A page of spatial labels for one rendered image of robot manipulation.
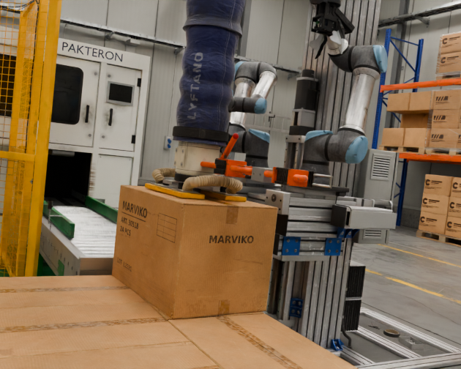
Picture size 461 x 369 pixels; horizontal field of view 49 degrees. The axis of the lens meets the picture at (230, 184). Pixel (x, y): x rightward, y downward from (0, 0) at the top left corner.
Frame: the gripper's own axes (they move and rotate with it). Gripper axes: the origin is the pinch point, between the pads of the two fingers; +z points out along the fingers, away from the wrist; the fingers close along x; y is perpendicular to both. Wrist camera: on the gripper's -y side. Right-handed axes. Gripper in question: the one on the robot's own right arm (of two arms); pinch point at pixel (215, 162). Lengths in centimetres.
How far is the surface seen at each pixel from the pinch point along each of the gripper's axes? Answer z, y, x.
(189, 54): -41, 32, -36
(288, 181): 3, 93, -31
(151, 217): 23, 35, -47
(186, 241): 27, 59, -44
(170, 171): 5.8, 13.3, -30.2
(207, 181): 7, 49, -32
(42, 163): 11, -84, -60
